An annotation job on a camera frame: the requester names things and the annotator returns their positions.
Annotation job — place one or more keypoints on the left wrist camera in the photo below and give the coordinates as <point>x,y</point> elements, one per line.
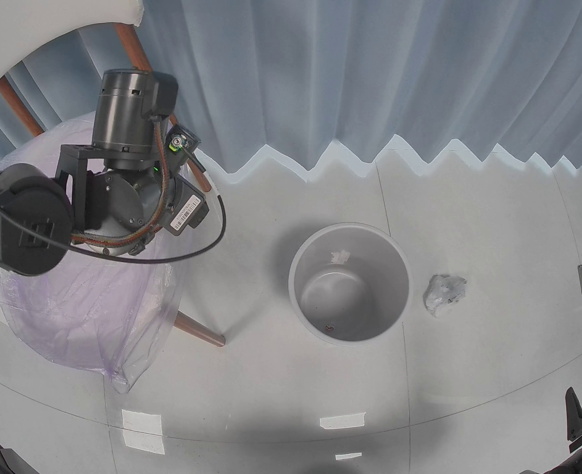
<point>180,141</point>

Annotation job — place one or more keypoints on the white trash bin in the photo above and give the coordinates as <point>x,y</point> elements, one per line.
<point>370,264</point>

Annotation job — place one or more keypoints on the pale blue curtain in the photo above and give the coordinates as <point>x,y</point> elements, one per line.
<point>370,42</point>

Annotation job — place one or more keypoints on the white cushioned wooden chair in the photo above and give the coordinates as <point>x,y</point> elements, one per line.
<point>24,18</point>

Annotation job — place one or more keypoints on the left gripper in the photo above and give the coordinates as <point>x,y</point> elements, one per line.
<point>128,200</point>

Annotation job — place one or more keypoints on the crumpled white paper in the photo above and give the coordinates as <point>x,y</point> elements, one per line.
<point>444,294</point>

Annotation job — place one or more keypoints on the purple plastic bag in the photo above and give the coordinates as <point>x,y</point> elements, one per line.
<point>73,304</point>

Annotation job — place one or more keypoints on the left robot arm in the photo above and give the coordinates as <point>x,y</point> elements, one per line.
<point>19,215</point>

